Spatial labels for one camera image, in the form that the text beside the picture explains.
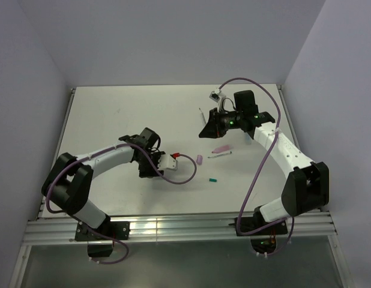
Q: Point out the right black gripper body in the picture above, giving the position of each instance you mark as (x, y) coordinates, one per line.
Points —
(230, 120)

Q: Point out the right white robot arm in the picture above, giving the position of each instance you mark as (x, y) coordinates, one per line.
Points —
(307, 182)

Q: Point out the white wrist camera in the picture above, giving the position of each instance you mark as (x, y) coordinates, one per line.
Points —
(167, 162)
(218, 97)

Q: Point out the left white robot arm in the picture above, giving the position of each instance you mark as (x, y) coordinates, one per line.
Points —
(68, 183)

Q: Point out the teal thin pen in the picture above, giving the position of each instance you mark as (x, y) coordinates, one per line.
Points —
(220, 155)

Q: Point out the pink highlighter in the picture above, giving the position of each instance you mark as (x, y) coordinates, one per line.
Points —
(222, 149)

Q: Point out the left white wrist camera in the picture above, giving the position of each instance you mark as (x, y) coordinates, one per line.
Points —
(167, 162)

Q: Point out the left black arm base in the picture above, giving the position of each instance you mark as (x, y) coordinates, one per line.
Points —
(102, 241)

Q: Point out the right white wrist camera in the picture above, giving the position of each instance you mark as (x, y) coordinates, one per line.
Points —
(218, 97)

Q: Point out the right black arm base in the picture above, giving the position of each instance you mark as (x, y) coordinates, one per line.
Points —
(249, 224)

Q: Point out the purple marker cap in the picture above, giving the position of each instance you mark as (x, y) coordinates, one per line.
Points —
(199, 159)

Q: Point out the light blue highlighter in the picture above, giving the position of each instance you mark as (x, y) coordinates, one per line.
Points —
(248, 139)

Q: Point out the aluminium rail frame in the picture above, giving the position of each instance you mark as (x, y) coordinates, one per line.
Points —
(180, 234)

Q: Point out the white thin pen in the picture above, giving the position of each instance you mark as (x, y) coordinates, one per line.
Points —
(202, 117)

